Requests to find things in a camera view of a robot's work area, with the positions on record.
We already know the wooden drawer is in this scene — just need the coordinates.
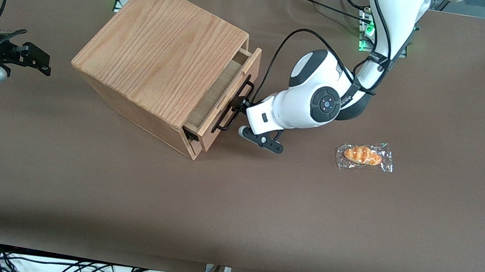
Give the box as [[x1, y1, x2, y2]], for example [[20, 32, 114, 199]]
[[180, 39, 264, 158]]

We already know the black metal drawer handle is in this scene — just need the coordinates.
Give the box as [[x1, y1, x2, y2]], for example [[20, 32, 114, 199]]
[[211, 70, 257, 138]]

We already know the wooden drawer cabinet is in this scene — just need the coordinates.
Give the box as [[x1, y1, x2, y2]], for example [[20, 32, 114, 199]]
[[60, 0, 256, 166]]

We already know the brown table cover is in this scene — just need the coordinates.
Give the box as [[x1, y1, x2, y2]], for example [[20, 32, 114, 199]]
[[0, 0, 485, 272]]

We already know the plastic wrapped bread roll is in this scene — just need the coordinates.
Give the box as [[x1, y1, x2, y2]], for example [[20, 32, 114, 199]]
[[334, 136, 397, 178]]

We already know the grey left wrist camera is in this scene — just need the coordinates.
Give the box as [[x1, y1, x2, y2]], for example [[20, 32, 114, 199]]
[[235, 124, 287, 155]]

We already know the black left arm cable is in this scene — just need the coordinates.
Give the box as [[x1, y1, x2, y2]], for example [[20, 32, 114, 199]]
[[252, 0, 402, 123]]

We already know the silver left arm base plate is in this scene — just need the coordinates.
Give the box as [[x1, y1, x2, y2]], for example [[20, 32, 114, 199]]
[[356, 6, 415, 59]]

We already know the black cable across table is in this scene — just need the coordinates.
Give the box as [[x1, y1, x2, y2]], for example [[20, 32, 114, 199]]
[[281, 0, 376, 25]]

